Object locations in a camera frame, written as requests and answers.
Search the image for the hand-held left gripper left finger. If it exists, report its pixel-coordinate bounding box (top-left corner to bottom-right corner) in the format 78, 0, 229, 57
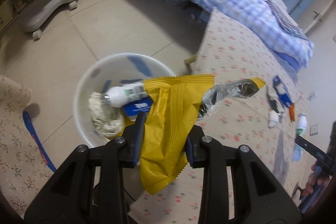
24, 112, 147, 224

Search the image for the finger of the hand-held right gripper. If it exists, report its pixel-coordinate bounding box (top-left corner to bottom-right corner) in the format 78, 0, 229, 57
295, 135, 332, 168

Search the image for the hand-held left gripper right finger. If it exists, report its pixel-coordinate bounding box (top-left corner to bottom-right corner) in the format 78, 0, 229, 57
185, 126, 301, 224

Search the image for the light blue carton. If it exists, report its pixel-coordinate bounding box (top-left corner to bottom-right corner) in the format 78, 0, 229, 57
123, 99, 153, 120

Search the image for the yellow snack bag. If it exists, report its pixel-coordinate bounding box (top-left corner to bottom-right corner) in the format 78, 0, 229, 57
140, 74, 266, 195

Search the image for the white tissue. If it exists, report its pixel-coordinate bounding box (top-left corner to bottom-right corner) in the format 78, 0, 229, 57
89, 91, 125, 140

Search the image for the white plastic bottle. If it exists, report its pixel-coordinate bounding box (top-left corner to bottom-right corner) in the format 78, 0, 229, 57
102, 82, 147, 108

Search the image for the white bin with blue shapes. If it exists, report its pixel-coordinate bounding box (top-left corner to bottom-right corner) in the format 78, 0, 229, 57
73, 53, 177, 148

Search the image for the person's right hand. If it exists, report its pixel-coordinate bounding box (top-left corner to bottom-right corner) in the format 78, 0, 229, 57
302, 174, 328, 198

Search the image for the pale blue wrapper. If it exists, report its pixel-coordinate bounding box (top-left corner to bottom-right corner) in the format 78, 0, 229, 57
291, 144, 304, 162

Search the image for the small white green-label bottle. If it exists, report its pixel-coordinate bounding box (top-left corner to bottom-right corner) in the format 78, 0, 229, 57
296, 112, 308, 136

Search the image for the crumpled white paper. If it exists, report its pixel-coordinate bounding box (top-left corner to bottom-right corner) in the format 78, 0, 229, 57
268, 111, 279, 129

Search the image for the dark blue packet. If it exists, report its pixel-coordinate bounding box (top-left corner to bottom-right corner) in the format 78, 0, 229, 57
266, 75, 294, 112

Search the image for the wooden table leg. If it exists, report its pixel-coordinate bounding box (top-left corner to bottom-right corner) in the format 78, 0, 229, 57
184, 54, 198, 66

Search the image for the cherry print tablecloth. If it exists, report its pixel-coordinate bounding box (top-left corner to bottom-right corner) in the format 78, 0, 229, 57
133, 7, 315, 224

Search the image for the floral print cloth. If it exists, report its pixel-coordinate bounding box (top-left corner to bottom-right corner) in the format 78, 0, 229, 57
0, 74, 57, 214

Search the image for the folded grey striped cloth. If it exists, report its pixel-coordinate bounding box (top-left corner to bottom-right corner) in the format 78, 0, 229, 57
265, 0, 309, 40

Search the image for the blue strap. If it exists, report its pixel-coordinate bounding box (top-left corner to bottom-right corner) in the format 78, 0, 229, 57
22, 110, 57, 172

